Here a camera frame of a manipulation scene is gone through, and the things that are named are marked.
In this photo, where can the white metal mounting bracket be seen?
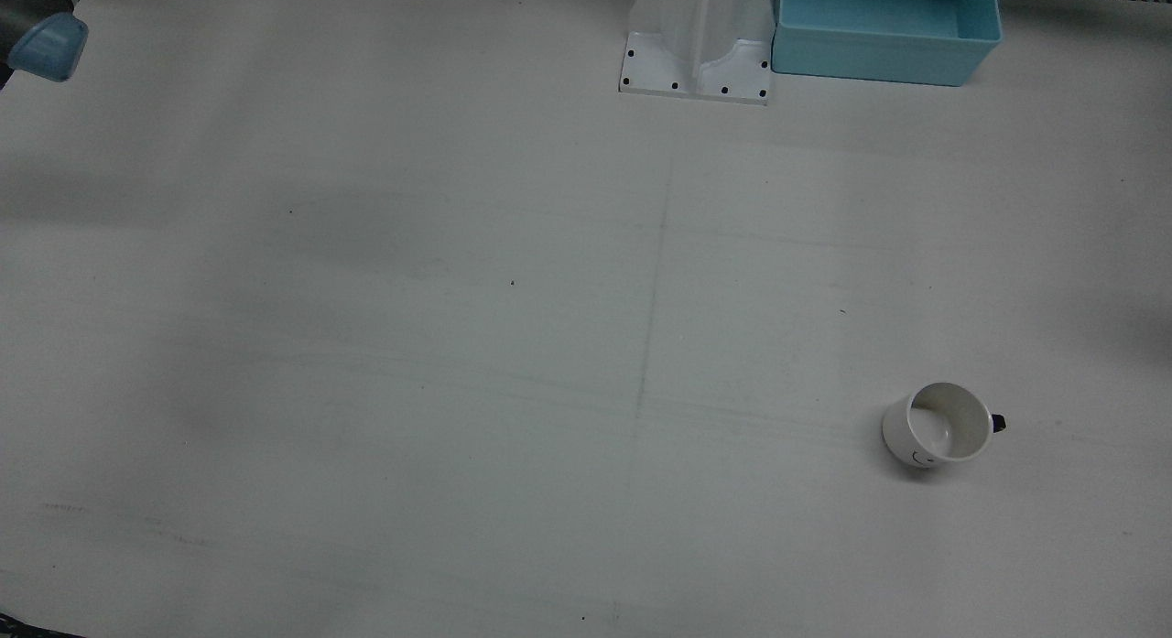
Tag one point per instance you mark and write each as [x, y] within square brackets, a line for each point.
[696, 52]

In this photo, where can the light blue plastic bin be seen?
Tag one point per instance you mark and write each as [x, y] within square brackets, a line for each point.
[879, 52]

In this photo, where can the white ceramic cup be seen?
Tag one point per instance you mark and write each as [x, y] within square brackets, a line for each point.
[952, 409]

